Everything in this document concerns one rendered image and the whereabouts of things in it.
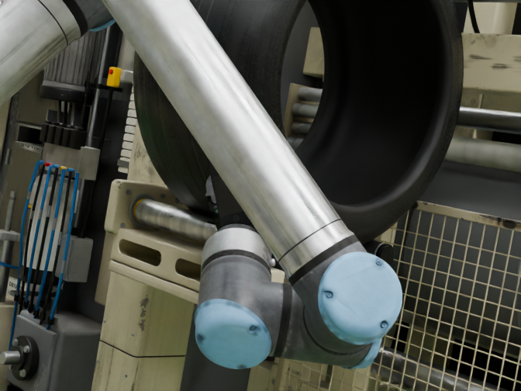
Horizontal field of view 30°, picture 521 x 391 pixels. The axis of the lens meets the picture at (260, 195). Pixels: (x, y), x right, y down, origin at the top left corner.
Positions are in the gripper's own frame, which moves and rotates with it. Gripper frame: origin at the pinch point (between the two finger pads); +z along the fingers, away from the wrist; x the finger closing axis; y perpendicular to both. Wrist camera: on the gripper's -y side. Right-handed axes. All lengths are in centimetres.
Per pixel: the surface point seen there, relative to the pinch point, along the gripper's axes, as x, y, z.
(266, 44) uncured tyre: 6.2, -11.0, 8.9
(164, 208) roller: -19.3, 19.7, 14.4
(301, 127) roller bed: 1, 40, 61
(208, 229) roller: -10.2, 17.9, 4.6
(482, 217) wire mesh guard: 34, 40, 22
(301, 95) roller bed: 2, 35, 66
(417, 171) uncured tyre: 24.2, 24.9, 19.4
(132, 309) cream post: -33, 42, 15
